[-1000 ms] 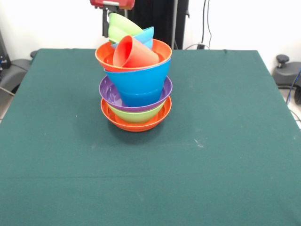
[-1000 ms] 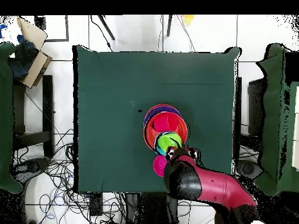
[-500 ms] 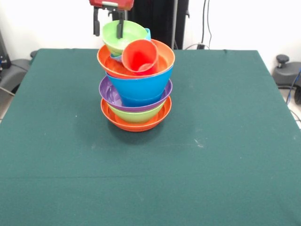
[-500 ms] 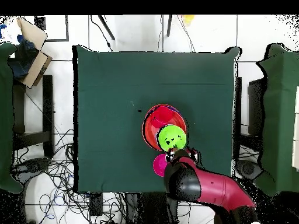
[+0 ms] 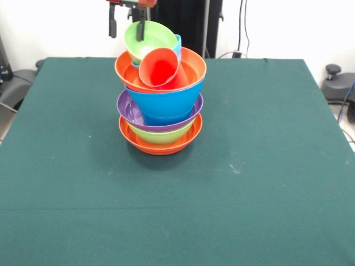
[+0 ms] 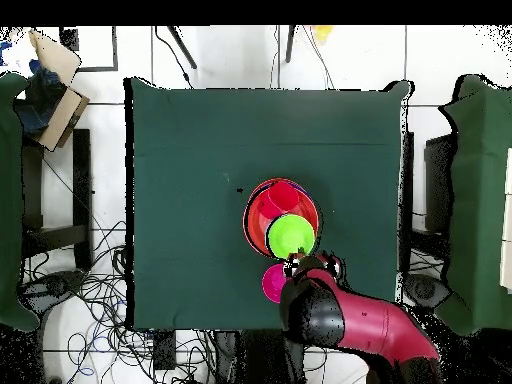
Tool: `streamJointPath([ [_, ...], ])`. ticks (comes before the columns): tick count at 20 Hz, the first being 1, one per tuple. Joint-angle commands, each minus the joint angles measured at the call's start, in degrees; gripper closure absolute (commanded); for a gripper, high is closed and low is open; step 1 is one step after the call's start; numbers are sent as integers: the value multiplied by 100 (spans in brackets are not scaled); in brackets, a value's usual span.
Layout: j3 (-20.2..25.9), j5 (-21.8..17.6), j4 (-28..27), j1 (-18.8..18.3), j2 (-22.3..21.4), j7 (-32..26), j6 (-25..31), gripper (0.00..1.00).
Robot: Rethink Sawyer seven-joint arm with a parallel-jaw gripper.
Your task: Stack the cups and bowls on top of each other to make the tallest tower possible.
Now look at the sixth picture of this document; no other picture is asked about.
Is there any pink bowl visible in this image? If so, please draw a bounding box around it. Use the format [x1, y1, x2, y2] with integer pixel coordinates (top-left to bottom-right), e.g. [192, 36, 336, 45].
[261, 263, 288, 304]

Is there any dark green tablecloth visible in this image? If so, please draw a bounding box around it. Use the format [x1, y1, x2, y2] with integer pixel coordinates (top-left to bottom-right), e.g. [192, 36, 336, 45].
[124, 77, 413, 333]

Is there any dark blue cloth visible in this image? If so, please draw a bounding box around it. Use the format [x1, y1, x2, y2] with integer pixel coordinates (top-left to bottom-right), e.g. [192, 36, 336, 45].
[15, 59, 65, 137]

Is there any yellow object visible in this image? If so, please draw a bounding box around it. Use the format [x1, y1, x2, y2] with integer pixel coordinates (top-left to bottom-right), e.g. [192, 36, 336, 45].
[311, 25, 334, 43]

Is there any black metal frame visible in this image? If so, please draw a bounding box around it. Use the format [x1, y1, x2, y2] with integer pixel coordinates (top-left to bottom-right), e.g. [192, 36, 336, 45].
[58, 25, 120, 73]

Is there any red cup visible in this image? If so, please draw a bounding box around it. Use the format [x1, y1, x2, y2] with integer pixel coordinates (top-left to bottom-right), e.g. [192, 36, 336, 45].
[258, 180, 301, 220]

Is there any tangle of floor cables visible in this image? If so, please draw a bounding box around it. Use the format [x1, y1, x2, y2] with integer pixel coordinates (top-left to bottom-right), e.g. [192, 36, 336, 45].
[23, 223, 333, 384]

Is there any small green bowl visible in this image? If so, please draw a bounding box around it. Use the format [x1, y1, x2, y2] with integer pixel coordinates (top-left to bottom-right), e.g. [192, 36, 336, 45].
[266, 213, 316, 260]

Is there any orange bowl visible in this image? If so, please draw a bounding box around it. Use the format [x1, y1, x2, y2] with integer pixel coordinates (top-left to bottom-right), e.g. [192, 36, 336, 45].
[251, 178, 309, 195]
[242, 181, 321, 258]

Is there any green cloth side table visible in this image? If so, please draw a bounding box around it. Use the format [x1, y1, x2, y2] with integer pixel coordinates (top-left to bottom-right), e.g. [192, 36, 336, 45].
[0, 71, 41, 333]
[435, 73, 512, 337]

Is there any black tripod leg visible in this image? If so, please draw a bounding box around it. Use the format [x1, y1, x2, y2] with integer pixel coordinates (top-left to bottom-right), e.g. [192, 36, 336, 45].
[284, 25, 297, 64]
[166, 25, 198, 70]

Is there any cardboard box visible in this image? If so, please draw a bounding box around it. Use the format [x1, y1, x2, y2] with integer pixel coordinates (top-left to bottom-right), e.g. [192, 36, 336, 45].
[27, 28, 91, 153]

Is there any black stand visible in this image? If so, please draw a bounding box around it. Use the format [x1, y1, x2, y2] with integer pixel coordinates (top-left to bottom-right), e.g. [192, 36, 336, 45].
[21, 128, 94, 270]

